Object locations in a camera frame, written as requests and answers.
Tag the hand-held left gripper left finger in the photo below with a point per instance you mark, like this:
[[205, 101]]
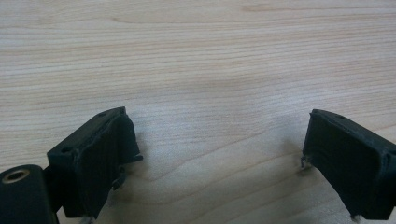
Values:
[[93, 155]]

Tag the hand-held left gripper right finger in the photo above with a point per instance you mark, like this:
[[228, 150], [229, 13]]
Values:
[[348, 155]]

